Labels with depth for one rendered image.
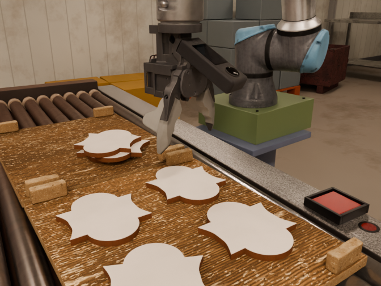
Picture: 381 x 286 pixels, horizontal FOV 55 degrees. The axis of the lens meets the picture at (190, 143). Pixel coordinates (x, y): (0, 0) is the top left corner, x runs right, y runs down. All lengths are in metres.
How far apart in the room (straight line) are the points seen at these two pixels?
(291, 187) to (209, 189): 0.18
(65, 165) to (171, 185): 0.25
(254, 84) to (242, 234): 0.65
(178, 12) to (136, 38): 4.30
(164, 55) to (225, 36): 3.82
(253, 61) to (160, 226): 0.66
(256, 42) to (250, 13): 3.71
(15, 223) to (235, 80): 0.42
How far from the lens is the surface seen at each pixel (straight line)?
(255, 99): 1.11
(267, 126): 1.09
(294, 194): 0.72
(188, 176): 0.69
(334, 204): 0.68
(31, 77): 4.42
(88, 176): 0.74
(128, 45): 4.82
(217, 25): 4.53
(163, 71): 0.60
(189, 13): 0.58
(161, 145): 0.58
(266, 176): 0.78
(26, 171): 0.81
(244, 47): 1.10
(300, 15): 1.02
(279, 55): 1.05
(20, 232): 0.64
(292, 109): 1.16
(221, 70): 0.56
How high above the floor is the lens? 1.25
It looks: 21 degrees down
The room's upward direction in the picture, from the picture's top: straight up
